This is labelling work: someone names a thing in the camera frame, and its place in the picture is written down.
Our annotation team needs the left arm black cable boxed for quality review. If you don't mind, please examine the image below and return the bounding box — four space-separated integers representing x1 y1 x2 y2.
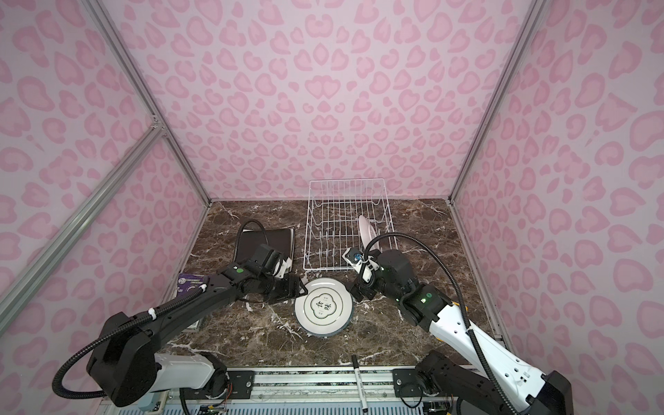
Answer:
50 219 271 400

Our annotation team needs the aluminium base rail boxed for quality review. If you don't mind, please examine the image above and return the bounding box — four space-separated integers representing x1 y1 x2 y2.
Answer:
96 366 485 414

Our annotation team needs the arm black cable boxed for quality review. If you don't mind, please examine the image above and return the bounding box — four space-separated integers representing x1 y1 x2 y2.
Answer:
50 219 271 400
360 232 520 415

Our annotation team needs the purple book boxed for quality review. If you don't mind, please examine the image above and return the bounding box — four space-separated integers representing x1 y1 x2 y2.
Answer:
175 273 207 297

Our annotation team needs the white wire dish rack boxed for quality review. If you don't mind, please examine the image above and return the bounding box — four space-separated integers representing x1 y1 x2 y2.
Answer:
304 178 394 271

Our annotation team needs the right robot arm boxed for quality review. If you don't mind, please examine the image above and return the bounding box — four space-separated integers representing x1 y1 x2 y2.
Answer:
343 248 574 414

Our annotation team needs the black marker pen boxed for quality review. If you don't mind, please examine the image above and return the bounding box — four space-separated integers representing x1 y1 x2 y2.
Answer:
351 354 369 414

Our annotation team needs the dark brown square plate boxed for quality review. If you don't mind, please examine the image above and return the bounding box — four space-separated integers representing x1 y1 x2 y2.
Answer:
233 228 295 262

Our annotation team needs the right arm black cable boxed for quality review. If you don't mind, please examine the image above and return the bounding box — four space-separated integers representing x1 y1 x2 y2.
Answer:
360 232 520 415

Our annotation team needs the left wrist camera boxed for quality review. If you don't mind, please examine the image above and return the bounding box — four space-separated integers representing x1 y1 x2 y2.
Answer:
273 257 292 279

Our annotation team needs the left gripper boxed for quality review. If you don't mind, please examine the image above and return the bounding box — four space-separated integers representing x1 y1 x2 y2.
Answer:
259 272 311 303

